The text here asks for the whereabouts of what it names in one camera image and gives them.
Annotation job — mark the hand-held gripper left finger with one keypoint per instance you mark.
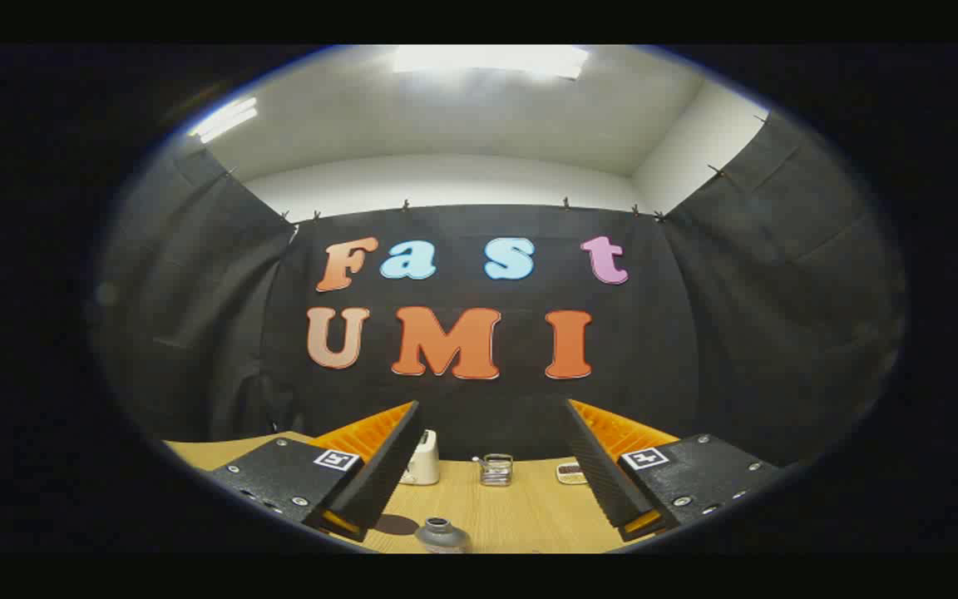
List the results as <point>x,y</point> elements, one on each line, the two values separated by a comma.
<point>379,474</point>

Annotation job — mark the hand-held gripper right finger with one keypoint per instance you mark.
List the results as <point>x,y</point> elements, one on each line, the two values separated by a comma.
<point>604,474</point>

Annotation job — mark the brown round coaster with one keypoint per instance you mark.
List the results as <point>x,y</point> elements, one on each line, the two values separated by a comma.
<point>397,524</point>

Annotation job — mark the silver juice bottle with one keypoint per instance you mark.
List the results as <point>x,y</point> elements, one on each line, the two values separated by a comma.
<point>442,537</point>

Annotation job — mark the white divided condiment tray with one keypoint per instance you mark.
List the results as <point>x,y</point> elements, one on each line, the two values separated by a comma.
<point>569,473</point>

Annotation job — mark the wooden table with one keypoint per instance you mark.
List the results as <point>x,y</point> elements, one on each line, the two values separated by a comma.
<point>520,516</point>

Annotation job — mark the small metal holder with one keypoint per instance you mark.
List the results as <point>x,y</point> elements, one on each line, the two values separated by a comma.
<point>496,472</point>

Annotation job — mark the black backdrop cloth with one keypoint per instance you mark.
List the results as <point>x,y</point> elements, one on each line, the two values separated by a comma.
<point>196,316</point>

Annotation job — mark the narrow ceiling light strip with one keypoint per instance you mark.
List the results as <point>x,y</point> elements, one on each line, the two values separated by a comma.
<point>225,119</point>

